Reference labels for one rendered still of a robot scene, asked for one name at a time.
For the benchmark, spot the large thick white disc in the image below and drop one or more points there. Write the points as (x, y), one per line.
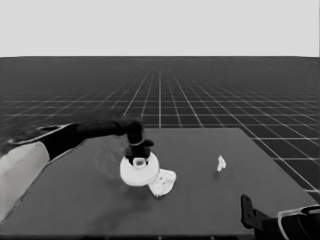
(133, 176)

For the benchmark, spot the small white T-shaped piece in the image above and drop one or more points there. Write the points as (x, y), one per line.
(221, 163)

